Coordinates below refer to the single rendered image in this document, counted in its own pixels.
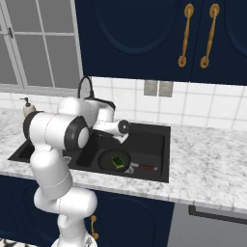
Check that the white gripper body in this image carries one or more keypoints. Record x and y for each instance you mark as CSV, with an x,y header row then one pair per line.
x,y
121,138

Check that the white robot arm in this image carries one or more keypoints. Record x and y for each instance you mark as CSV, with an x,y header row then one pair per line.
x,y
51,160

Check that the green and yellow sponge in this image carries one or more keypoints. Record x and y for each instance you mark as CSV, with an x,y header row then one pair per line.
x,y
118,161

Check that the black sink basin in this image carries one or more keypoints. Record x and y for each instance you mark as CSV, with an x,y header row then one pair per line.
x,y
151,144

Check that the black curved tap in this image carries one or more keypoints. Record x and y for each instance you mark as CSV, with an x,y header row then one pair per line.
x,y
81,82

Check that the navy base cupboard door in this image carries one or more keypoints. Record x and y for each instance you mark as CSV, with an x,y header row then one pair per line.
x,y
135,222
16,209

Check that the white soap dispenser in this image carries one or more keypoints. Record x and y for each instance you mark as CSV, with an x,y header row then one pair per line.
x,y
28,109

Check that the grey dishwasher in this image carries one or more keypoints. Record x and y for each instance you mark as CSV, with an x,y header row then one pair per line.
x,y
205,233

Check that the grey framed window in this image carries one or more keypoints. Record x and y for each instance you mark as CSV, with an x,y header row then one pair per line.
x,y
32,41

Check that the black window latch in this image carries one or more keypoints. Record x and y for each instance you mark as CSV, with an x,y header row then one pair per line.
x,y
10,32

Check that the grey wall socket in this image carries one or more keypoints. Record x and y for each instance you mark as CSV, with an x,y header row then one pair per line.
x,y
150,88
166,88

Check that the navy wall cupboard door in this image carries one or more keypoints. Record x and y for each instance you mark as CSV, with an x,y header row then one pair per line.
x,y
230,35
135,35

